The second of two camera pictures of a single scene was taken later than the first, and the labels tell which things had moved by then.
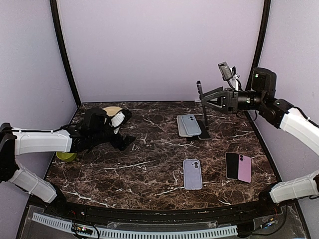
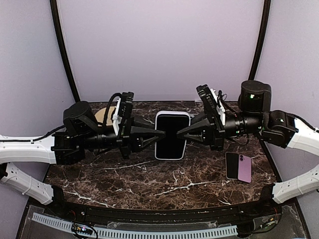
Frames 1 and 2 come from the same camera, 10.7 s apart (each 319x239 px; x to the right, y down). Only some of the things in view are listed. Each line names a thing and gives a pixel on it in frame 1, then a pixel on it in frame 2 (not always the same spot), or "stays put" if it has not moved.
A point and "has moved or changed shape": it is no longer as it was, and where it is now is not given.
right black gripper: x=221 y=104 -> x=203 y=132
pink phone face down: x=244 y=168 stays put
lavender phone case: x=192 y=175 -> x=171 y=146
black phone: x=203 y=104 has moved or changed shape
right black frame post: x=264 y=25 stays put
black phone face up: x=232 y=161 stays put
